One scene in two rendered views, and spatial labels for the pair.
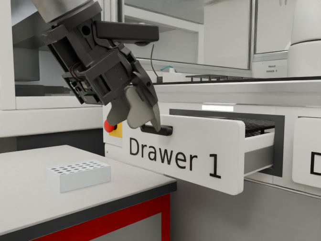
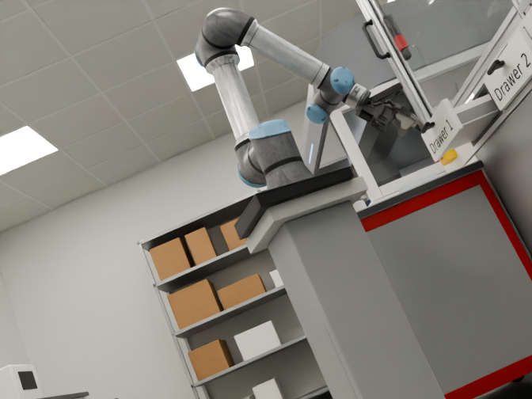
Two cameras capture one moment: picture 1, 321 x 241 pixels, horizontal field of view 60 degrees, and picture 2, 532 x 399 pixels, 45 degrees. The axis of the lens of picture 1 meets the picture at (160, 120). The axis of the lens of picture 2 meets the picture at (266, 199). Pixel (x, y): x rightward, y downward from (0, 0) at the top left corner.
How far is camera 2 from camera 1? 1.74 m
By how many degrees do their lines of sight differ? 42
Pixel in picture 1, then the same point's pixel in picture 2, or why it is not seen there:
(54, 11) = (354, 103)
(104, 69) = (380, 112)
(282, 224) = (518, 137)
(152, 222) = (473, 191)
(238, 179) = (455, 123)
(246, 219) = (511, 150)
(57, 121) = not seen: hidden behind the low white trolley
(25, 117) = not seen: hidden behind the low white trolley
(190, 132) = (438, 118)
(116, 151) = not seen: hidden behind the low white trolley
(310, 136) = (490, 85)
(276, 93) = (477, 72)
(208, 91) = (461, 93)
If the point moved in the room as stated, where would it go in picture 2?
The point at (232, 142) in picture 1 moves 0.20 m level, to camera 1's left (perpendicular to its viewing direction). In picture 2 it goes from (446, 109) to (393, 142)
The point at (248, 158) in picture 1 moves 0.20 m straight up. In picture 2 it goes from (467, 112) to (437, 58)
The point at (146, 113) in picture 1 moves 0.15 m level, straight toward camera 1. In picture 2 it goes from (410, 120) to (389, 117)
